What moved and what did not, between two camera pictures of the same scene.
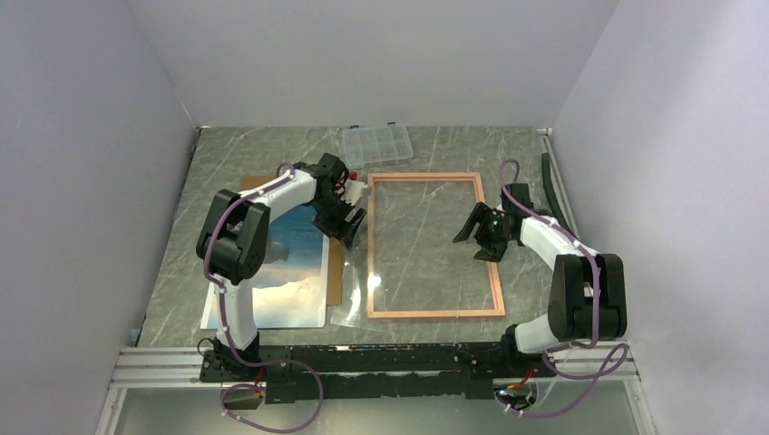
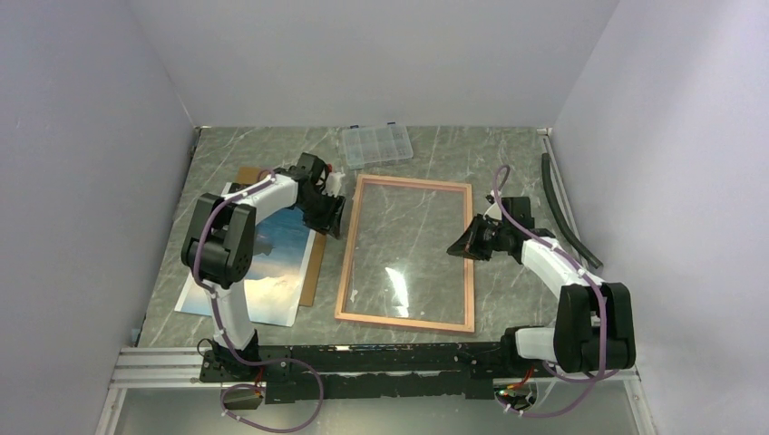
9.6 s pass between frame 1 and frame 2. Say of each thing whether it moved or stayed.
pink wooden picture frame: moved
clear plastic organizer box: stayed
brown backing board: moved
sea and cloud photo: moved
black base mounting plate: stayed
